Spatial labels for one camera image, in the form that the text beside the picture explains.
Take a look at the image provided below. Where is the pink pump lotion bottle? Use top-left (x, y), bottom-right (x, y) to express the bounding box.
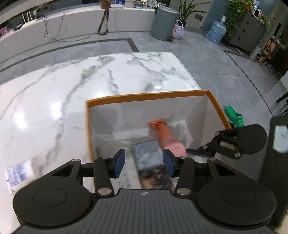
top-left (151, 121), bottom-right (187, 158)

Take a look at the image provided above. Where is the light blue patterned box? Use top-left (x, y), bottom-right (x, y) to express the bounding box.
top-left (132, 139), bottom-right (163, 171)

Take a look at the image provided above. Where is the white blue-print cream tube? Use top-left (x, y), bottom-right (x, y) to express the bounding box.
top-left (4, 159), bottom-right (35, 194)

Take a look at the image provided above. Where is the green rubber slipper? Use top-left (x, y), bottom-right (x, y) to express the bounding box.
top-left (224, 106), bottom-right (245, 127)

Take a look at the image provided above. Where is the dark picture book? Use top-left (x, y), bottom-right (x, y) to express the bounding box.
top-left (138, 165), bottom-right (173, 190)

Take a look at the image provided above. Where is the orange rimmed white box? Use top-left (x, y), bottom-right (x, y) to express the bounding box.
top-left (86, 90), bottom-right (230, 191)

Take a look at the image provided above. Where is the blue water jug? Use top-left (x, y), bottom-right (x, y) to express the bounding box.
top-left (206, 21), bottom-right (226, 44)

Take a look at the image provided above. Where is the grey metal cabinet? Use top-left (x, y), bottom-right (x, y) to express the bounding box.
top-left (229, 11), bottom-right (265, 53)

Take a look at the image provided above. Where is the pastel woven basket bag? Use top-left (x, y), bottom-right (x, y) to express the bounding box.
top-left (172, 20), bottom-right (184, 39)

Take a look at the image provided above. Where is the grey round trash bin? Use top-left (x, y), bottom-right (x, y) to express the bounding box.
top-left (151, 5), bottom-right (179, 41)

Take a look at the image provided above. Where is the potted green floor plant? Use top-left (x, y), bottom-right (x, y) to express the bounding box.
top-left (176, 0), bottom-right (211, 27)

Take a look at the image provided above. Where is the white wifi router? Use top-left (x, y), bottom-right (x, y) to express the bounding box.
top-left (11, 7), bottom-right (37, 31)

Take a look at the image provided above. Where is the black floor cable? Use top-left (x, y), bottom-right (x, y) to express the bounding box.
top-left (42, 9), bottom-right (91, 44)

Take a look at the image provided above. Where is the brown strap bag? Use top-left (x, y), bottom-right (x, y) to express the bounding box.
top-left (98, 0), bottom-right (111, 36)

